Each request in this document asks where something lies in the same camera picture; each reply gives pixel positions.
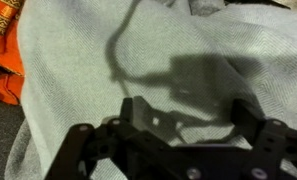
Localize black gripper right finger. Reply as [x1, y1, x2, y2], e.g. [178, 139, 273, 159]
[230, 98, 297, 180]

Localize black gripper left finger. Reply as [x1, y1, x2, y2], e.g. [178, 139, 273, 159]
[44, 95, 209, 180]

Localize black flat bar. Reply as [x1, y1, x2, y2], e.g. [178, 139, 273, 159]
[224, 0, 291, 9]

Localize gray fringed blanket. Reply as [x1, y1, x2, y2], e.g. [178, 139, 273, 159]
[4, 0, 297, 180]

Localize orange patterned cloth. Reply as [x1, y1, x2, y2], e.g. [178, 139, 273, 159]
[0, 0, 26, 106]

